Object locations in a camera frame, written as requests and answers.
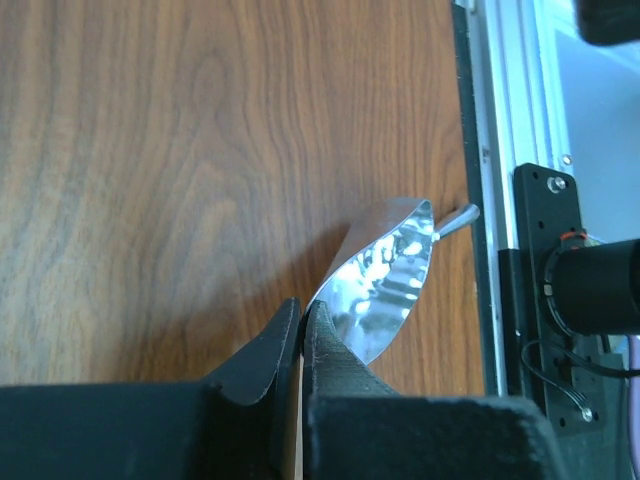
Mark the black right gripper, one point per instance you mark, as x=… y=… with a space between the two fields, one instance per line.
x=608 y=22

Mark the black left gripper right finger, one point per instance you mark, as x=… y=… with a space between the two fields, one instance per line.
x=340 y=396

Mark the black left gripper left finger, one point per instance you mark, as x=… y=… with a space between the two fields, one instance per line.
x=248 y=427

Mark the silver metal scoop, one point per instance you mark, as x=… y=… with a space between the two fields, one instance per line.
x=380 y=269

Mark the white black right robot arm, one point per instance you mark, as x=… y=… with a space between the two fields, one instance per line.
x=596 y=290

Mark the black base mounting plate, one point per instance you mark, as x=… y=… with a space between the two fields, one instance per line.
x=571 y=378

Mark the aluminium frame rail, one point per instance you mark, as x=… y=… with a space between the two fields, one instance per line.
x=520 y=117

